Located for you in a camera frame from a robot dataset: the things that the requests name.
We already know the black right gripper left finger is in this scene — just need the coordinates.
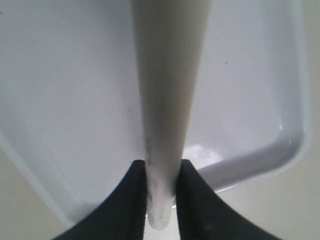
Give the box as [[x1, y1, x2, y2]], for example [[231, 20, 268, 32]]
[[56, 160, 147, 240]]

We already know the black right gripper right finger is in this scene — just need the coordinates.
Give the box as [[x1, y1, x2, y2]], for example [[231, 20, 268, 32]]
[[176, 159, 278, 240]]

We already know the white wooden drumstick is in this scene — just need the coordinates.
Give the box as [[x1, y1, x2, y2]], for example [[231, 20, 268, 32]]
[[131, 0, 212, 230]]

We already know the white rectangular plastic tray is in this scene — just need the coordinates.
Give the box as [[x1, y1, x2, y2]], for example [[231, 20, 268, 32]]
[[0, 0, 311, 225]]

